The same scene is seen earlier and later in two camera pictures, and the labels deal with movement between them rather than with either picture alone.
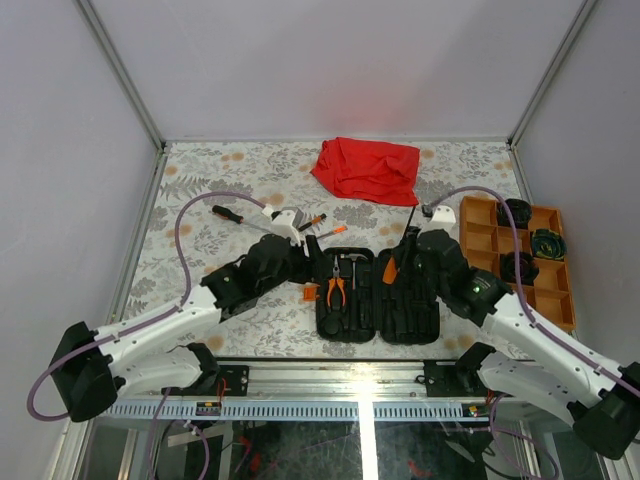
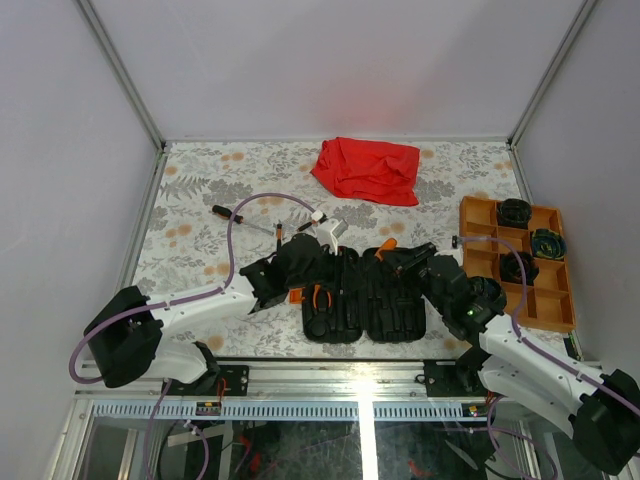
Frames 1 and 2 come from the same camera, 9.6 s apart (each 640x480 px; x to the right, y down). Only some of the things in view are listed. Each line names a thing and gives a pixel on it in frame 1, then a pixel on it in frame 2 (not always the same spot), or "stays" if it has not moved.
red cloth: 370,170 stays
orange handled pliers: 331,287 → 315,297
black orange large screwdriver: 226,214 stays
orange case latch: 310,293 → 296,296
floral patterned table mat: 210,200 stays
